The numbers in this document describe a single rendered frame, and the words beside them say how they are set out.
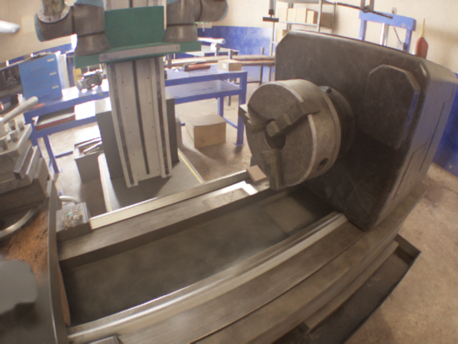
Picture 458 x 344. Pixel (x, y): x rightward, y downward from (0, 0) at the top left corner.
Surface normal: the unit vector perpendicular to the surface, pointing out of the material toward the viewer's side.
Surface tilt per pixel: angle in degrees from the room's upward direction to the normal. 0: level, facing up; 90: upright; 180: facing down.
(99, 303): 3
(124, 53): 90
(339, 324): 0
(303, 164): 90
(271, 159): 71
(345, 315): 0
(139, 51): 90
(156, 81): 90
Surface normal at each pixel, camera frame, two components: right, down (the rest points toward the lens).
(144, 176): 0.50, 0.49
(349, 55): -0.86, 0.26
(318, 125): 0.46, -0.03
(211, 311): 0.03, -0.83
